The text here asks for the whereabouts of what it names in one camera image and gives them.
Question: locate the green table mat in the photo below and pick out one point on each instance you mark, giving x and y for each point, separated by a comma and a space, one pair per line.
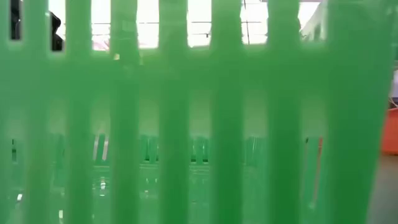
387, 193

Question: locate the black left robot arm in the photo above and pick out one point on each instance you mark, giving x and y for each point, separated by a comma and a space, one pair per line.
15, 18

